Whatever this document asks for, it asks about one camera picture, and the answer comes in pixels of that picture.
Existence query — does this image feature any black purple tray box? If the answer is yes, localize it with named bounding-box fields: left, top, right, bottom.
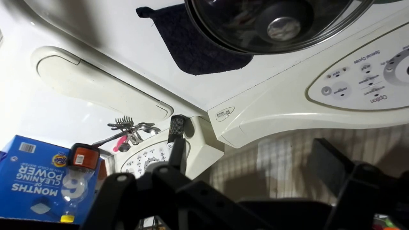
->
left=0, top=216, right=87, bottom=230

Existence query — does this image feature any blue detergent box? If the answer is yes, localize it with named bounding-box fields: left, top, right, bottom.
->
left=0, top=134, right=103, bottom=226

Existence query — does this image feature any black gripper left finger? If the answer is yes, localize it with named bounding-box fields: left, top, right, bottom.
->
left=80, top=137, right=273, bottom=230

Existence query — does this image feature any white washing machine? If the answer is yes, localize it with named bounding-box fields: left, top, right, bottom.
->
left=23, top=0, right=409, bottom=150

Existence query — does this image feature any black mesh rectangular object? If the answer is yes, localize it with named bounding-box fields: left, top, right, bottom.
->
left=166, top=114, right=192, bottom=145

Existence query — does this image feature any clear bottle yellow cap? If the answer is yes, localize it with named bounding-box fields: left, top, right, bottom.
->
left=60, top=168, right=93, bottom=225

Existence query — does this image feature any small orange box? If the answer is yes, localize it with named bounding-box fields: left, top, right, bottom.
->
left=69, top=143, right=101, bottom=171

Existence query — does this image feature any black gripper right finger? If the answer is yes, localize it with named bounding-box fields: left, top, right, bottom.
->
left=309, top=137, right=409, bottom=230

